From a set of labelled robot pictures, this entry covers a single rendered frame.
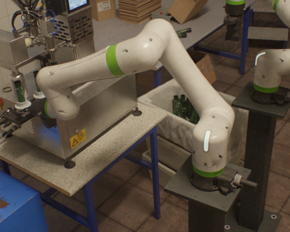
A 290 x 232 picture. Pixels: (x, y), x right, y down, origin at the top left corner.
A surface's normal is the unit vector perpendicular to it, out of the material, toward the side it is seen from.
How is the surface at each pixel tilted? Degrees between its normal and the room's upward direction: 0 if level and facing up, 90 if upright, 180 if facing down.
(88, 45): 90
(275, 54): 13
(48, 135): 90
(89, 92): 0
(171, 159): 96
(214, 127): 8
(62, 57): 90
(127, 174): 0
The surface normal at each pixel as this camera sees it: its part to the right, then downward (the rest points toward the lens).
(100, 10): 0.52, 0.44
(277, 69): 0.07, 0.52
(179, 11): -0.60, 0.47
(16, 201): -0.06, -0.84
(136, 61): -0.35, 0.54
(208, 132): -0.14, -0.68
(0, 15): 0.80, 0.29
